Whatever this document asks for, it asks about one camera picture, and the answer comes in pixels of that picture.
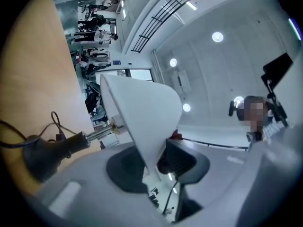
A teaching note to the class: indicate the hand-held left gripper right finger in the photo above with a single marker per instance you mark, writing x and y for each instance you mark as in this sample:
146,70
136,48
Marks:
213,174

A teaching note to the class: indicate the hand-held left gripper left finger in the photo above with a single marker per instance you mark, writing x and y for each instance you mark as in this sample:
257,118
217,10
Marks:
94,185

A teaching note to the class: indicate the dark red cloth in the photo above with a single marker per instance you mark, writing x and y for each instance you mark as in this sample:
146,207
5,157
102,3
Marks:
177,135

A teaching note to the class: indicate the round ceiling light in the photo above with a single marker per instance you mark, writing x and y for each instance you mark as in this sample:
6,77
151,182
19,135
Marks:
173,62
186,107
217,36

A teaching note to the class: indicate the person's head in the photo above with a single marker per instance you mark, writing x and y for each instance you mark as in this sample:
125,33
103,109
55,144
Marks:
253,112

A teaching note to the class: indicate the person's plaid shirt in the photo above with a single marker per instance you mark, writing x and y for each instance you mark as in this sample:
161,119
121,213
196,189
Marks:
272,130

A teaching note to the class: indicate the white ceiling air conditioner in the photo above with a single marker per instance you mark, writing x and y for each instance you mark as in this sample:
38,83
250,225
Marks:
182,81

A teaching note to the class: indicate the tall glass entrance door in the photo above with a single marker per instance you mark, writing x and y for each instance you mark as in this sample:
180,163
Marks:
140,74

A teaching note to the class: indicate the black screen device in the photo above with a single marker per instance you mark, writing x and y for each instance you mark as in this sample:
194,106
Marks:
277,67

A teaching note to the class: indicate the black balcony railing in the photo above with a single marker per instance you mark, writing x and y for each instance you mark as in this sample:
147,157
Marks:
151,25

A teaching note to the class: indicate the black head-worn camera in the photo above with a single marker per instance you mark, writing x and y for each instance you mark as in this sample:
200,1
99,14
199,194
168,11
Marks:
231,110

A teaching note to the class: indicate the small blue wall sign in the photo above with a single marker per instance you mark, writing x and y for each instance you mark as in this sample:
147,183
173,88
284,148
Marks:
117,62

